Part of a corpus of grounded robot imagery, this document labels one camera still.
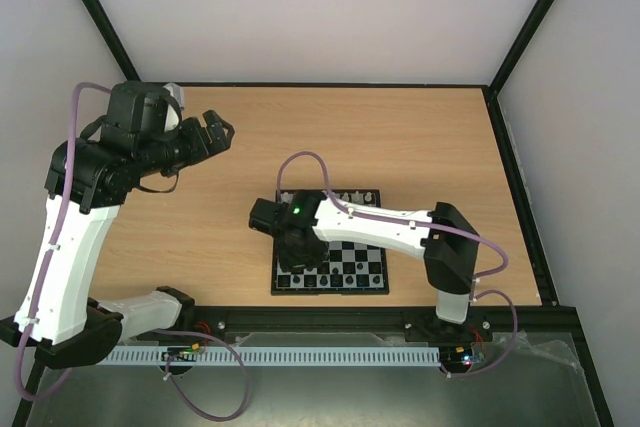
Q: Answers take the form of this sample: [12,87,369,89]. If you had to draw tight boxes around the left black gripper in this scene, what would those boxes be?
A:
[138,111,236,178]

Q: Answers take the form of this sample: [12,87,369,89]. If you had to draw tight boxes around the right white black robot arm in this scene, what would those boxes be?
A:
[248,190,479,339]

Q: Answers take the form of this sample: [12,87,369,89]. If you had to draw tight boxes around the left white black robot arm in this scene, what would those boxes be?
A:
[1,81,235,370]

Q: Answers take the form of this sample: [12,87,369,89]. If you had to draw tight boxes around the black and silver chessboard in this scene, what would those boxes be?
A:
[270,188,391,297]

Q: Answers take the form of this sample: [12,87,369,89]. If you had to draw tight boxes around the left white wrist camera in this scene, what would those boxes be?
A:
[163,82,185,132]

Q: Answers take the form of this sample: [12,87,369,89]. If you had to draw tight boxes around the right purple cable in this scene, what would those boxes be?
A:
[277,150,520,379]

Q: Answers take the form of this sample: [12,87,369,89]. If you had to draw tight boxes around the purple cable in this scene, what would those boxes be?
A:
[277,150,520,379]
[12,81,250,423]

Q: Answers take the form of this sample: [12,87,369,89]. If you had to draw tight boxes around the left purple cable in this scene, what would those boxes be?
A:
[12,81,250,423]

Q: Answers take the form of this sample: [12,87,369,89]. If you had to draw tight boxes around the light blue cable duct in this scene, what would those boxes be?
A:
[100,346,441,368]

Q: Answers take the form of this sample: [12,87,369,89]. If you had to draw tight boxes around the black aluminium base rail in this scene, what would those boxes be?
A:
[124,304,576,348]

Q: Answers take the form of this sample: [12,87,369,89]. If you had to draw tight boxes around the black frame posts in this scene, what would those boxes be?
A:
[81,0,614,426]

